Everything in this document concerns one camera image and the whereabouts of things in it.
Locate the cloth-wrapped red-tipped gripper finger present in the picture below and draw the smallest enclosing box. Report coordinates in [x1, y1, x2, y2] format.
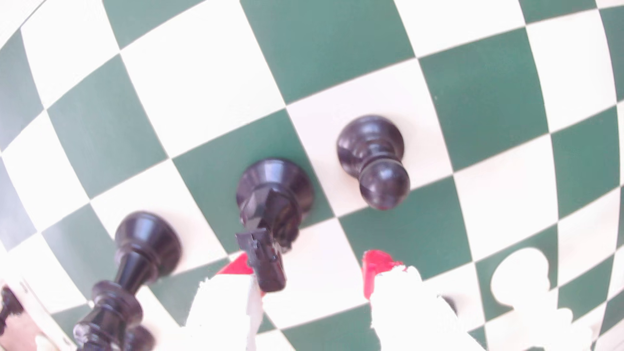
[184, 251, 266, 351]
[362, 250, 488, 351]

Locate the black chess knight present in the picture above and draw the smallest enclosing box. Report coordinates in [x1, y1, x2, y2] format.
[235, 158, 315, 293]

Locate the black chess king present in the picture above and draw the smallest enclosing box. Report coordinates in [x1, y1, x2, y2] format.
[73, 211, 182, 351]

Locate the white chess king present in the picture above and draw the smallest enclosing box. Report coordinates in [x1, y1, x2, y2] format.
[490, 247, 595, 351]

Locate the black chess pawn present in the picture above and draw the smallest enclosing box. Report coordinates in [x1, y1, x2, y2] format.
[336, 115, 411, 211]
[0, 285, 24, 337]

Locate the green and cream chess mat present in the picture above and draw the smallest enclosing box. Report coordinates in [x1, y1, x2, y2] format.
[0, 0, 624, 351]

